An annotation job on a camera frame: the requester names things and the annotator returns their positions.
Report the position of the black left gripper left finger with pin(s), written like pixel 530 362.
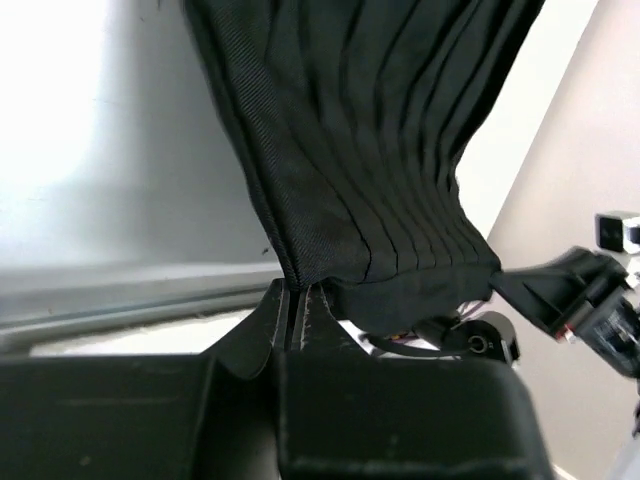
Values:
pixel 163 416

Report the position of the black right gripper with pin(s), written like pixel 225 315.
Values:
pixel 581 295

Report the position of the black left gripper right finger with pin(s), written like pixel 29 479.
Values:
pixel 343 414

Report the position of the black pleated skirt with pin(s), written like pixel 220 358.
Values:
pixel 349 119

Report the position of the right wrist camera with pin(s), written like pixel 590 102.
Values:
pixel 617 232

